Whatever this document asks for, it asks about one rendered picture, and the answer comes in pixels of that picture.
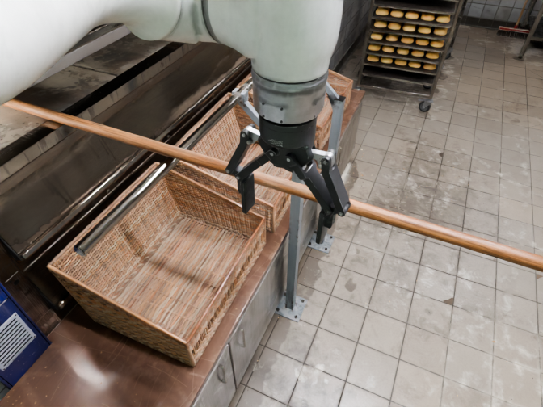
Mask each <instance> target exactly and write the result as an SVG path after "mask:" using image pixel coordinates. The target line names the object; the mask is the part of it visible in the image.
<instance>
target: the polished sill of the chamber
mask: <svg viewBox="0 0 543 407"><path fill-rule="evenodd" d="M201 43H203V42H202V41H199V42H197V43H196V44H189V43H182V42H174V41H172V42H171V43H169V44H168V45H166V46H165V47H163V48H161V49H160V50H158V51H157V52H155V53H154V54H152V55H150V56H149V57H147V58H146V59H144V60H143V61H141V62H139V63H138V64H136V65H134V66H133V67H132V68H130V69H128V70H126V71H125V72H123V73H122V74H120V75H119V76H117V77H116V78H114V79H112V80H111V81H110V82H108V83H106V84H105V85H103V86H101V87H100V88H98V89H97V90H95V91H93V92H92V93H90V94H89V95H87V96H86V97H84V98H83V99H80V100H79V101H77V102H76V103H75V104H73V105H71V106H70V107H68V108H66V109H65V110H64V111H62V113H65V114H67V115H72V116H75V117H78V118H81V119H85V120H89V121H90V120H92V119H94V118H95V117H96V116H97V115H99V114H100V113H102V112H103V111H105V110H107V109H108V108H109V107H110V106H112V105H113V104H115V103H116V102H118V101H119V100H121V99H122V98H123V97H125V96H126V95H127V94H129V93H131V92H132V91H134V90H135V89H136V88H138V87H139V86H141V85H142V84H144V83H145V82H147V81H148V80H150V79H151V78H152V77H153V76H155V75H156V74H158V73H160V72H161V71H163V70H164V69H165V68H166V67H168V66H169V65H171V64H172V63H174V62H175V61H177V60H178V59H179V58H181V57H182V56H184V55H185V54H187V53H188V52H190V51H191V50H192V49H194V48H195V47H197V46H198V45H199V44H201ZM76 130H78V128H74V127H70V126H68V125H65V124H60V123H58V122H55V121H52V120H47V121H46V122H44V123H43V124H41V125H40V126H38V127H37V128H34V129H33V130H31V131H30V132H29V133H27V134H25V135H24V136H22V137H20V138H19V139H18V140H16V141H14V142H13V143H11V144H9V145H8V146H7V147H5V148H3V149H1V150H0V183H1V182H3V181H4V180H5V179H7V178H9V177H10V176H11V175H12V174H14V173H15V172H17V171H18V170H20V169H22V168H23V167H24V166H25V165H27V164H28V163H30V162H32V161H33V160H34V159H36V158H37V157H39V156H40V155H41V154H42V153H44V152H46V151H47V150H49V149H51V148H52V147H53V146H54V145H56V144H57V143H59V142H60V141H62V140H63V139H65V138H66V137H67V136H69V135H70V134H71V133H73V132H75V131H76Z"/></svg>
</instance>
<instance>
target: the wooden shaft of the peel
mask: <svg viewBox="0 0 543 407"><path fill-rule="evenodd" d="M3 106H6V107H10V108H13V109H15V110H19V111H23V112H26V113H29V114H32V115H36V116H39V117H42V118H45V119H47V120H52V121H55V122H58V123H60V124H65V125H68V126H70V127H74V128H78V129H81V130H84V131H87V132H91V133H94V134H97V135H100V136H104V137H107V138H110V139H113V140H115V141H120V142H123V143H125V144H128V145H133V146H136V147H138V148H142V149H146V150H149V151H152V152H155V153H159V154H161V155H165V156H168V157H172V158H175V159H178V160H180V161H183V162H188V163H191V164H193V165H196V166H201V167H204V168H206V169H210V170H214V171H216V172H220V173H223V174H227V173H226V172H225V168H226V167H227V165H228V164H229V163H228V162H225V161H222V160H219V159H216V158H213V157H209V156H205V155H203V154H200V153H195V152H192V151H189V150H186V149H181V148H179V147H175V146H173V145H168V144H165V143H162V142H159V141H155V140H151V139H149V138H146V137H143V136H138V135H135V134H132V133H130V132H125V131H121V130H119V129H116V128H111V127H108V126H105V125H102V124H97V123H95V122H92V121H89V120H85V119H81V118H78V117H75V116H72V115H67V114H65V113H62V112H59V111H54V110H51V109H48V108H46V107H41V106H38V105H35V104H32V103H27V102H24V101H21V100H18V99H11V100H10V101H8V102H6V103H4V104H3ZM252 173H254V179H255V183H256V184H259V185H261V186H265V187H269V188H271V189H274V190H278V191H282V192H284V193H288V194H290V195H295V196H298V197H301V198H303V199H307V200H311V201H314V202H316V203H318V201H317V200H316V199H315V197H314V195H313V194H312V192H311V191H310V189H309V188H308V187H307V186H306V185H303V184H300V183H295V182H293V181H289V180H287V179H284V178H279V177H276V176H273V175H270V174H265V173H263V172H259V171H257V170H255V171H254V172H252ZM227 175H230V176H233V177H235V176H234V175H233V174H227ZM350 202H351V207H350V208H349V209H348V211H347V212H350V213H352V214H356V215H358V216H362V217H366V218H369V219H371V220H376V221H379V222H381V223H384V224H389V225H392V226H394V227H397V228H400V229H405V230H407V231H411V232H413V233H417V234H420V235H424V236H426V237H430V238H434V239H436V240H439V241H444V242H447V243H449V244H452V245H457V246H460V247H462V248H465V249H468V250H472V251H475V252H479V253H481V254H485V255H489V256H491V257H494V258H498V259H502V260H504V261H507V262H512V263H515V264H517V265H520V266H525V267H527V268H530V269H533V270H536V271H540V272H543V256H541V255H539V254H534V253H531V252H528V251H525V250H520V249H517V248H515V247H511V246H509V245H504V244H501V243H498V242H495V241H490V240H487V239H485V238H481V237H477V236H474V235H471V234H468V233H463V232H460V231H457V230H455V229H450V228H447V227H444V226H441V225H438V224H433V223H431V222H427V221H425V220H420V219H417V218H414V217H411V216H406V215H403V214H401V213H397V212H393V211H390V210H387V209H384V208H379V207H377V206H373V205H371V204H368V203H363V202H360V201H357V200H354V199H350Z"/></svg>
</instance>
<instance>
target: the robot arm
mask: <svg viewBox="0 0 543 407"><path fill-rule="evenodd" d="M342 12H343V0H0V106H1V105H3V104H4V103H6V102H8V101H10V100H11V99H13V98H14V97H15V96H17V95H18V94H20V93H21V92H23V91H24V90H26V89H27V88H28V87H29V86H30V85H32V84H33V83H34V82H35V81H37V80H38V79H39V78H40V77H41V76H42V75H43V74H45V73H46V72H47V71H48V70H49V69H50V68H51V67H53V66H54V65H55V64H56V63H57V62H58V61H59V60H60V59H61V58H62V57H63V56H64V55H65V54H66V53H67V52H68V51H69V50H70V49H71V48H72V47H73V46H74V45H75V44H76V43H77V42H79V41H80V40H81V39H82V38H83V37H84V36H85V35H86V34H87V33H88V32H89V31H91V30H92V29H93V28H94V27H97V26H99V25H103V24H109V23H123V24H124V25H125V26H126V28H127V29H129V30H130V31H131V33H133V34H134V35H135V36H137V37H139V38H141V39H143V40H163V41H174V42H182V43H189V44H196V43H197V42H199V41H202V42H214V43H218V44H224V45H227V46H229V47H231V48H233V49H235V50H237V51H238V52H240V53H241V54H242V55H243V56H244V57H247V58H250V59H251V65H252V68H251V77H252V86H253V105H254V108H255V110H256V112H257V113H258V114H259V131H258V130H256V127H255V125H254V124H252V123H250V124H248V125H247V126H246V127H245V128H244V129H243V130H242V131H241V132H240V143H239V145H238V147H237V148H236V150H235V152H234V154H233V156H232V157H231V159H230V161H229V164H228V165H227V167H226V168H225V172H226V173H227V174H233V175H234V176H235V178H236V179H237V183H238V192H239V193H241V195H242V212H243V213H245V214H247V213H248V212H249V211H250V209H251V208H252V207H253V206H254V205H255V179H254V173H252V172H254V171H255V170H257V169H258V168H259V167H260V166H263V165H264V164H266V163H267V162H269V161H270V162H271V163H272V164H273V166H275V167H278V168H284V169H285V170H287V171H289V172H293V171H294V172H295V174H296V175H297V177H298V178H299V179H300V180H303V181H304V182H305V184H306V186H307V187H308V188H309V189H310V191H311V192H312V194H313V195H314V197H315V199H316V200H317V201H318V202H319V204H320V205H321V207H322V210H321V211H320V212H319V218H318V230H317V236H316V243H317V244H319V245H320V244H321V242H322V240H323V238H324V237H325V236H326V234H327V230H328V228H329V229H330V228H331V227H332V225H333V223H334V222H335V217H336V214H338V215H339V216H341V217H344V216H345V215H346V213H347V211H348V209H349V208H350V207H351V202H350V199H349V197H348V195H347V191H346V188H345V186H344V184H343V180H342V178H341V175H340V173H339V169H338V167H337V164H336V151H335V150H334V149H329V150H328V151H327V152H325V151H321V150H317V149H316V147H315V144H314V139H315V133H316V125H317V117H318V114H319V113H320V112H321V111H322V109H323V108H324V102H325V94H326V81H327V79H328V73H329V71H328V67H329V63H330V58H331V55H332V53H333V51H334V49H335V46H336V44H337V39H338V36H339V29H340V24H341V18H342ZM256 141H258V143H259V145H260V147H261V148H262V150H263V152H262V153H261V154H260V155H259V156H258V157H256V158H255V159H253V160H252V161H251V162H249V163H248V164H246V165H244V166H243V167H241V166H240V163H241V162H242V159H243V158H244V157H245V155H246V153H247V151H248V149H249V148H250V146H251V145H252V144H254V143H255V142H256ZM314 159H315V160H316V161H317V162H318V168H319V169H322V176H321V175H320V174H319V172H318V170H317V165H316V163H315V161H314ZM305 165H306V168H305V169H304V170H303V169H302V167H304V166H305ZM322 177H323V178H324V179H323V178H322Z"/></svg>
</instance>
